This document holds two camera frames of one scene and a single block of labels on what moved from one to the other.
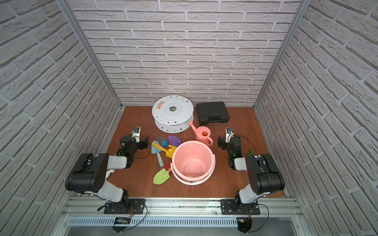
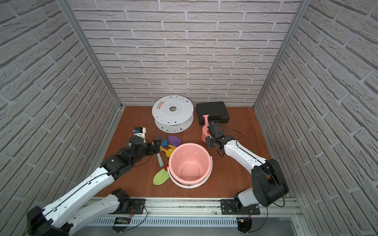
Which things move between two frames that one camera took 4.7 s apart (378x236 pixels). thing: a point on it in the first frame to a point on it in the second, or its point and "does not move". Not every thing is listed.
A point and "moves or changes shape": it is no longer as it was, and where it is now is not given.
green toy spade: (161, 177) does not move
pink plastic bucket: (193, 162) moves or changes shape
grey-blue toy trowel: (154, 150) does not move
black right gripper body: (226, 146) to (210, 142)
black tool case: (212, 112) does not move
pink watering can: (203, 133) moves or changes shape
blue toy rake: (165, 143) does not move
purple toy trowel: (174, 141) does not move
